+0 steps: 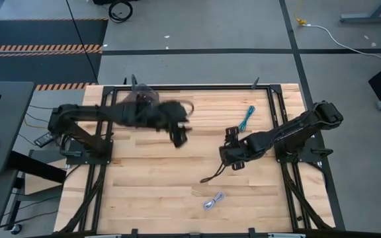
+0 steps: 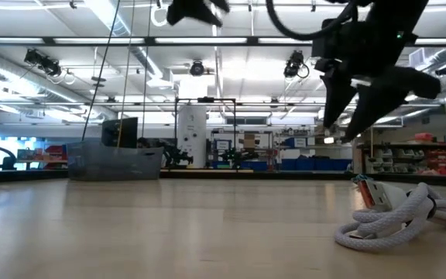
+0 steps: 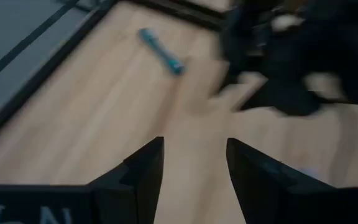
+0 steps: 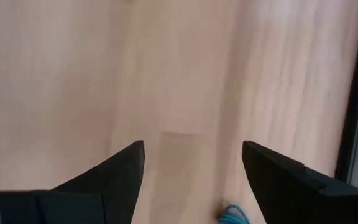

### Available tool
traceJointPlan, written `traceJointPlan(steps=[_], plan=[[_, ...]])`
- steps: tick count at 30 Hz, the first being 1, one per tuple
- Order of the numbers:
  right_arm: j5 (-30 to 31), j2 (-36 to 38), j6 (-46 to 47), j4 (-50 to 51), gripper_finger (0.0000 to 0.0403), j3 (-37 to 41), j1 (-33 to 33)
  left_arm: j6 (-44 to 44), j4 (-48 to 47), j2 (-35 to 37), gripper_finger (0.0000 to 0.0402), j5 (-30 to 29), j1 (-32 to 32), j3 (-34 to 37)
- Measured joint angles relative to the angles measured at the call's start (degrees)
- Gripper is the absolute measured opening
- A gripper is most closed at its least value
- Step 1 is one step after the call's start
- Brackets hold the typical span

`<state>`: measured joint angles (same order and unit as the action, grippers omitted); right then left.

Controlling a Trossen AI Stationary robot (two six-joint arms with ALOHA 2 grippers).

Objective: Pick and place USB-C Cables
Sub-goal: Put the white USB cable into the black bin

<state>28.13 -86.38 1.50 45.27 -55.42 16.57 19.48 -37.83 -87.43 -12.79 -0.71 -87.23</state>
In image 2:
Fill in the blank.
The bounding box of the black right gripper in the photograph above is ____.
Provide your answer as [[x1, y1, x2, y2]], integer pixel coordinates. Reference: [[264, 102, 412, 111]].
[[310, 18, 442, 143]]

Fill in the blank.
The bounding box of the white braided USB cable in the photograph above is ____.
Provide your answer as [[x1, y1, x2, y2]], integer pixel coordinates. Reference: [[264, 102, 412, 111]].
[[334, 178, 446, 253]]

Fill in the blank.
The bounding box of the black overhead light bar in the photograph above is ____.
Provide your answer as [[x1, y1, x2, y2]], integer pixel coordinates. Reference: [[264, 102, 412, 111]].
[[0, 36, 446, 48]]

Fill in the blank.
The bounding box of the row of blue bins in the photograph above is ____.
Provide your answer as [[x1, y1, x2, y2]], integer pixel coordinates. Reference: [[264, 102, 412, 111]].
[[280, 156, 354, 172]]

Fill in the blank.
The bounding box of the storage shelf with parts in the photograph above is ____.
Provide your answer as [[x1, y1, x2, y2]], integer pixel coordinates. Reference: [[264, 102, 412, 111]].
[[356, 131, 446, 177]]

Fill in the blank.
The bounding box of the brown cardboard box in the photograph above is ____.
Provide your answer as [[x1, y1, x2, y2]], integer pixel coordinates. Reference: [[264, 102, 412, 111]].
[[242, 133, 257, 150]]

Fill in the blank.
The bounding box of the white cylindrical tank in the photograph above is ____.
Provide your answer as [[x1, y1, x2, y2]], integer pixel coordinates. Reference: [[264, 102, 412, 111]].
[[177, 105, 208, 169]]

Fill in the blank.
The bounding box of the black monitor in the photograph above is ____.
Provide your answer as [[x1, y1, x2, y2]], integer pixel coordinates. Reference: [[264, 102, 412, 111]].
[[101, 117, 139, 149]]

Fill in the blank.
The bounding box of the grey plastic bin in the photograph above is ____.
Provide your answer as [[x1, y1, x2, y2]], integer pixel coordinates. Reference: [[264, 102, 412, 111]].
[[67, 138, 165, 181]]

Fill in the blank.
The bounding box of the white coiled hanging cable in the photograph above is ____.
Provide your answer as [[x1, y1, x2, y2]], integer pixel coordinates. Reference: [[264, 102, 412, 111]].
[[149, 3, 170, 28]]

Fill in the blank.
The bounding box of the black overhead camera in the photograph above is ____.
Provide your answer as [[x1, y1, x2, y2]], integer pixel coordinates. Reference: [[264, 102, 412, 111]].
[[283, 50, 310, 80], [23, 47, 63, 78], [189, 60, 206, 78]]

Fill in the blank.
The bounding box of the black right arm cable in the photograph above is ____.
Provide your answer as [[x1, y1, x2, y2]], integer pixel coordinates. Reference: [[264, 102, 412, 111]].
[[265, 0, 360, 42]]

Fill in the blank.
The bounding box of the black metal frame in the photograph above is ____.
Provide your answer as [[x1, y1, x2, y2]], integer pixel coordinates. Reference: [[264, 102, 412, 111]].
[[173, 96, 238, 171]]

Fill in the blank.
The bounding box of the black hanging cable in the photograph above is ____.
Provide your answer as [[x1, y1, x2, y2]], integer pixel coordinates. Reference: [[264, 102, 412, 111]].
[[81, 0, 122, 143]]

